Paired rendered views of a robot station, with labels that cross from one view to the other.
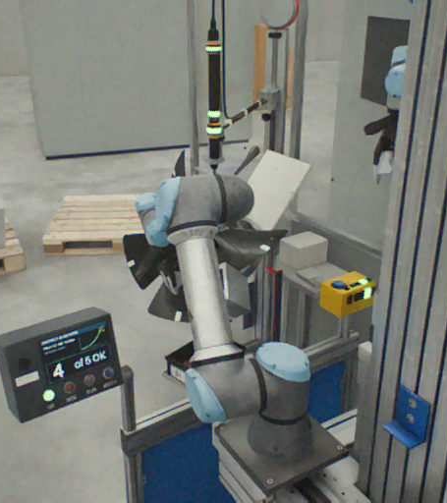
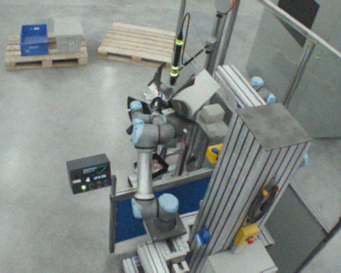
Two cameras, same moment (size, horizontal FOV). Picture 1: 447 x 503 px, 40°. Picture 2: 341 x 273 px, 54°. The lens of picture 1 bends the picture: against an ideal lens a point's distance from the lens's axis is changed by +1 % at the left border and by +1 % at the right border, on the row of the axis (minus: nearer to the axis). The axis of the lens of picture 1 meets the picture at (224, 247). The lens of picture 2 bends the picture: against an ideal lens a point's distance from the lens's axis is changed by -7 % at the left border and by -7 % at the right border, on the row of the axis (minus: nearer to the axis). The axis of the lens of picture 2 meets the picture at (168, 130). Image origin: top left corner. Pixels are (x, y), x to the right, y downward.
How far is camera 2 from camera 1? 0.90 m
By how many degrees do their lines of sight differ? 18
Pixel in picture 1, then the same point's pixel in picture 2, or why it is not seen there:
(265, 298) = (188, 134)
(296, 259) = (207, 119)
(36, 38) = not seen: outside the picture
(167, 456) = (127, 203)
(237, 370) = (150, 204)
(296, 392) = (170, 215)
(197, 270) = (143, 166)
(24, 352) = (76, 173)
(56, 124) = not seen: outside the picture
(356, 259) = not seen: hidden behind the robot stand
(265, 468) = (155, 232)
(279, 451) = (160, 228)
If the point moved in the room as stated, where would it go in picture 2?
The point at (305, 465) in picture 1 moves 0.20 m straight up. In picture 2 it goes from (169, 234) to (174, 217)
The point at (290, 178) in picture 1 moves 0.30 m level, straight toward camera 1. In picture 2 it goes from (209, 89) to (202, 111)
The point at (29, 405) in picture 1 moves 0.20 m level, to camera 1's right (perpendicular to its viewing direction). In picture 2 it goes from (77, 189) to (107, 197)
